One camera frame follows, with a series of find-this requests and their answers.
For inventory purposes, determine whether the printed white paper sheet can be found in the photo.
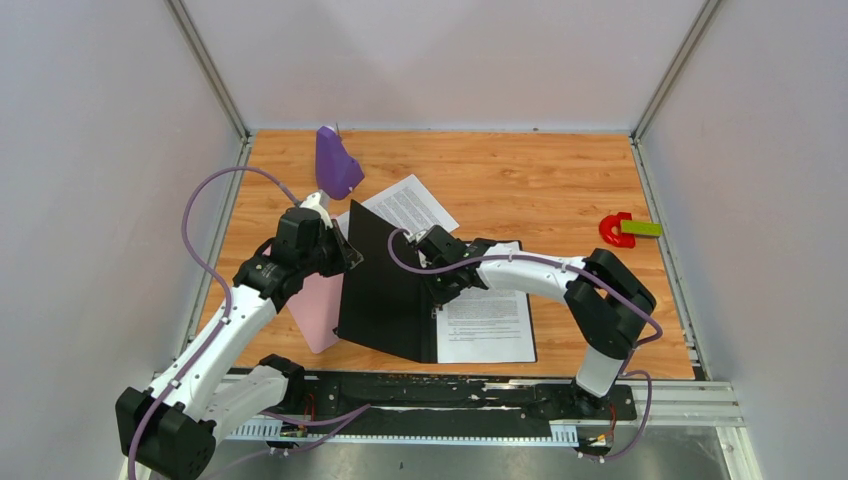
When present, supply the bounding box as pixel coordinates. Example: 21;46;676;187
435;288;537;364

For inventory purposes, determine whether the pink clipboard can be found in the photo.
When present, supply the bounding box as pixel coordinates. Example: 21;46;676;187
286;274;344;354

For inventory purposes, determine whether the red folder with black inside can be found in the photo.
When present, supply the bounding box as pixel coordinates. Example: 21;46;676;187
337;202;441;364

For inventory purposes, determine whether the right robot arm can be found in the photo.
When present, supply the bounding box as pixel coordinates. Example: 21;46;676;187
410;226;662;418

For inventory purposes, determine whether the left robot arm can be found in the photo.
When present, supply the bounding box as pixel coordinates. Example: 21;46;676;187
116;204;362;479

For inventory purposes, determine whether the purple plastic stand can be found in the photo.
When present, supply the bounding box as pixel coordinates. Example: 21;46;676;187
315;126;365;200

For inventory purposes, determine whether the red magnet shaped toy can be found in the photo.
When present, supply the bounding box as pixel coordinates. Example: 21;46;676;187
598;212;636;249

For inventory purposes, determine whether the green rectangular block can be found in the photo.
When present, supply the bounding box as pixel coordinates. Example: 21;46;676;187
620;220;664;238

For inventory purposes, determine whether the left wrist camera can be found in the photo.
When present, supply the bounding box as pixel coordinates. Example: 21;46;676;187
299;190;332;228

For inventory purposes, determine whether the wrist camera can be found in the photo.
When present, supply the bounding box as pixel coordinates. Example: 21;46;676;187
299;190;332;228
406;228;430;249

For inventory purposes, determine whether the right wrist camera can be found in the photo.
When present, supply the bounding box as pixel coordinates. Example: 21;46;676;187
406;228;430;249

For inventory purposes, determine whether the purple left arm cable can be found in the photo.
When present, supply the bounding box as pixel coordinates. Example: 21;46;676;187
127;166;372;480

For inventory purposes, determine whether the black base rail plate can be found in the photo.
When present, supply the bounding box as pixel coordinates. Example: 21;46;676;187
241;369;639;440

